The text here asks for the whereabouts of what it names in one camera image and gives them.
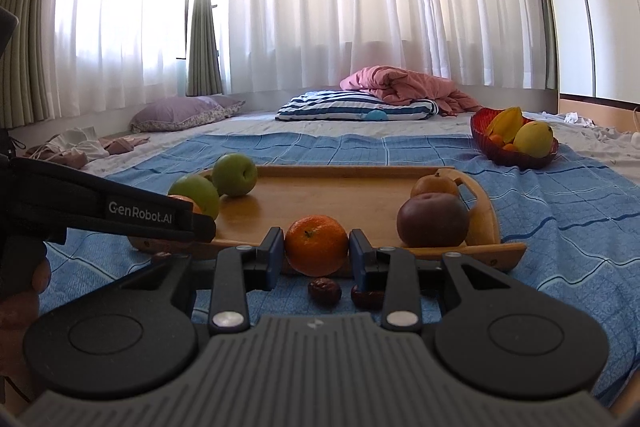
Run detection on person's left hand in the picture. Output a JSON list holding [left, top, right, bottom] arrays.
[[0, 256, 52, 334]]

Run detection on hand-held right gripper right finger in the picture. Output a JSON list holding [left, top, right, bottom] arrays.
[[348, 228, 537, 336]]

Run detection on white wardrobe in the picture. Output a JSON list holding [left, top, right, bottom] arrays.
[[525, 0, 640, 118]]

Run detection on blue checkered sheet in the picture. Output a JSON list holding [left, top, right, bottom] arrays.
[[37, 132, 640, 408]]

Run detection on wooden tray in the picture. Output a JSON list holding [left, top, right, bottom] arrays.
[[127, 164, 528, 279]]

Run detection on yellow starfruit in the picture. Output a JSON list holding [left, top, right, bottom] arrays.
[[486, 106, 525, 146]]

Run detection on green apple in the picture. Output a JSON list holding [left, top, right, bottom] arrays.
[[211, 153, 259, 198], [167, 174, 221, 221]]

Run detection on white crumpled clothes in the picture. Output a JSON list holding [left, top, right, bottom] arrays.
[[540, 109, 640, 142]]

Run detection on grey bed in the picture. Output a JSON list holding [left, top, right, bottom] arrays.
[[10, 84, 640, 188]]

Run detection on small orange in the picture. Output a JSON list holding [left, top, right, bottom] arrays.
[[169, 194, 204, 216], [284, 215, 350, 278]]

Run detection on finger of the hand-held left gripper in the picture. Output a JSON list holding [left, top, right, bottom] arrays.
[[191, 210, 217, 244]]

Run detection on brown pear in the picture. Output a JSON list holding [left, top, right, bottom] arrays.
[[410, 171, 461, 200]]

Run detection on pile of pink white clothes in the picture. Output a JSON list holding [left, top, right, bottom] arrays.
[[22, 126, 151, 170]]

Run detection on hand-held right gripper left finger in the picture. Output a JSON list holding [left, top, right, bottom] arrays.
[[120, 227, 286, 336]]

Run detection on dark red apple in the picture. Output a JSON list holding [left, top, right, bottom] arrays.
[[396, 192, 470, 249]]

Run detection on blue white striped pillow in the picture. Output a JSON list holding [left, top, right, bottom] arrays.
[[275, 90, 441, 122]]

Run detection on red glass bowl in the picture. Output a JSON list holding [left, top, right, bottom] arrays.
[[470, 107, 560, 170]]

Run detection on pink quilt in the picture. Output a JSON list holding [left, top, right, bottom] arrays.
[[339, 66, 485, 116]]

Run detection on yellow mango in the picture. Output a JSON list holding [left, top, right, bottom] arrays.
[[513, 119, 555, 159]]

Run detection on purple pillow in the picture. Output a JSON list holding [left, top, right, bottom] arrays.
[[210, 95, 246, 118], [130, 97, 224, 133]]

